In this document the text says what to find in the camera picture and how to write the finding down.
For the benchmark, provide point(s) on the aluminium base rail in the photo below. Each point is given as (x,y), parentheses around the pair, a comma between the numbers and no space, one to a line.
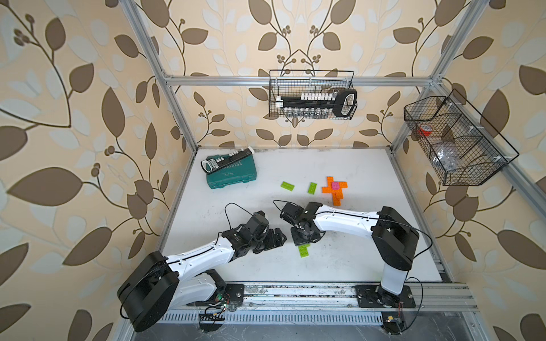
(272,303)

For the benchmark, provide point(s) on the black wire basket wall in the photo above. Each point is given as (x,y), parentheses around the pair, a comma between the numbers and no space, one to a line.
(481,145)
(287,82)

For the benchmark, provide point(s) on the green lego brick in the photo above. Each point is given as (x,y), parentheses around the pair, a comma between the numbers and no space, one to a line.
(303,250)
(312,188)
(287,186)

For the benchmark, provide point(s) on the clear plastic bag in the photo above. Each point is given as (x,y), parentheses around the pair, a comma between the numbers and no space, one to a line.
(445,157)

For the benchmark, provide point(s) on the black socket set in basket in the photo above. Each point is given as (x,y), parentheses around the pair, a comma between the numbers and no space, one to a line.
(338,104)

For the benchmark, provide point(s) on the black wire basket right wall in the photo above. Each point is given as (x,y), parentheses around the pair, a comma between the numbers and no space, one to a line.
(481,145)

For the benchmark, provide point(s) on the black wire basket back wall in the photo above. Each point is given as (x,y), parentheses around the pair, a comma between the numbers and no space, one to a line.
(287,82)

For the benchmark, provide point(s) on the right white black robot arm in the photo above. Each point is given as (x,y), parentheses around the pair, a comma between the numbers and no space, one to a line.
(395,239)

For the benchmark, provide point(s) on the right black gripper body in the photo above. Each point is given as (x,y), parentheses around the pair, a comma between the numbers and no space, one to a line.
(300,237)

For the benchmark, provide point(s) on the green tool case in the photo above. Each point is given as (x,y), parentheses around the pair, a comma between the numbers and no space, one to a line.
(243,171)

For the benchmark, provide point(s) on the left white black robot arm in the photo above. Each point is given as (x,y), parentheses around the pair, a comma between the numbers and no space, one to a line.
(161,283)

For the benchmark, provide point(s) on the black bit holder on case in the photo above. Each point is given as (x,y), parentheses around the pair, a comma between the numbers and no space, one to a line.
(214,164)

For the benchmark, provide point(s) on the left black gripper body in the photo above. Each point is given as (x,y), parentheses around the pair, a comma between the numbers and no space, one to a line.
(265,241)

